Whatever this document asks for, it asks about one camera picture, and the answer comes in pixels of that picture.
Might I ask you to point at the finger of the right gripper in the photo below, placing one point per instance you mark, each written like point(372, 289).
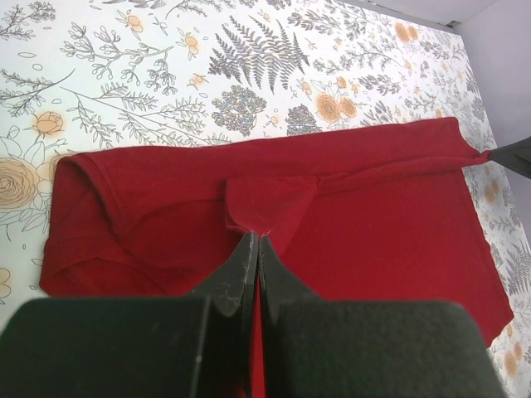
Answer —
point(516, 157)

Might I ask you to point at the red t shirt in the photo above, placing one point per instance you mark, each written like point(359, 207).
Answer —
point(373, 214)

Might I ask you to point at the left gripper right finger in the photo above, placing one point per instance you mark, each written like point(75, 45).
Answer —
point(314, 347)

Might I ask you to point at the floral patterned table mat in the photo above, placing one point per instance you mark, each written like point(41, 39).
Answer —
point(90, 76)

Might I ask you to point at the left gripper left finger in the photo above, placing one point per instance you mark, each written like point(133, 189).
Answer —
point(195, 345)

